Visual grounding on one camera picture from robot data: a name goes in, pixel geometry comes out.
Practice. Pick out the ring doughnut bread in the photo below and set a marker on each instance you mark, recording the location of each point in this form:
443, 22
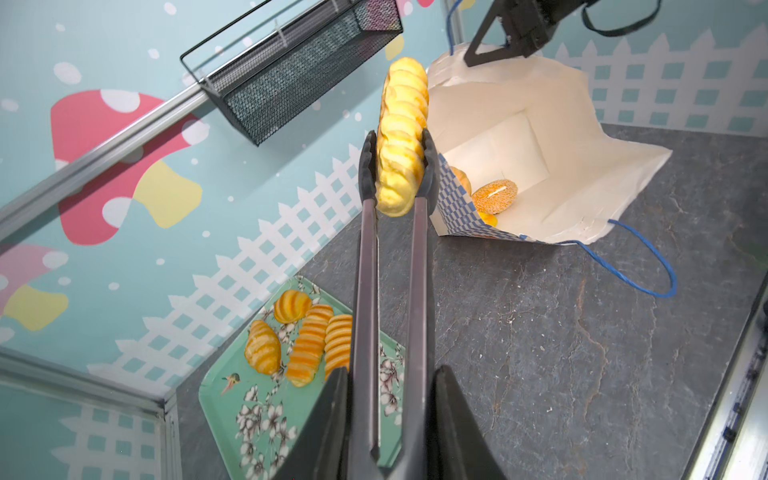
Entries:
462, 179

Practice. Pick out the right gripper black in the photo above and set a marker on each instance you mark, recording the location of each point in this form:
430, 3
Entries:
528, 25

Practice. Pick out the black mesh wall basket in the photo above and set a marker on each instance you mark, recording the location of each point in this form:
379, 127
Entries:
264, 87

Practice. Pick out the oval bun bread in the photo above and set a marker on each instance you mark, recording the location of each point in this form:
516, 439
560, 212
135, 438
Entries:
495, 197

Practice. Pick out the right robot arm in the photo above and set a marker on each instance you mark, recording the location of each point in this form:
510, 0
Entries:
630, 20

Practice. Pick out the egg tart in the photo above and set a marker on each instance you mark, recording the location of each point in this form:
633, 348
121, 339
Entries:
292, 306

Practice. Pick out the small croissant bread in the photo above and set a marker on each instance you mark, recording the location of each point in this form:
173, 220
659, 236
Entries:
263, 348

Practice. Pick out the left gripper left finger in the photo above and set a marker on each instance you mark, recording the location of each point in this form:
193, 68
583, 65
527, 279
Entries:
320, 449

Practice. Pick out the black metal tongs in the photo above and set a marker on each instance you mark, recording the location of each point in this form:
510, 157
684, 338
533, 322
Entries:
394, 287

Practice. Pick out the checkered paper bag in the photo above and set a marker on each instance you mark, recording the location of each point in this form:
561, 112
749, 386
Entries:
532, 121

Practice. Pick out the rectangular crusty pastry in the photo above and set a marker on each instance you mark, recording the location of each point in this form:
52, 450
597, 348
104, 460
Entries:
403, 118

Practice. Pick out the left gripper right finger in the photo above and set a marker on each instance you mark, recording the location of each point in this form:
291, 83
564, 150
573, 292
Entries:
456, 447

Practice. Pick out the long twisted bread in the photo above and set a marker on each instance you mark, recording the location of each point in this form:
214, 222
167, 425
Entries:
309, 346

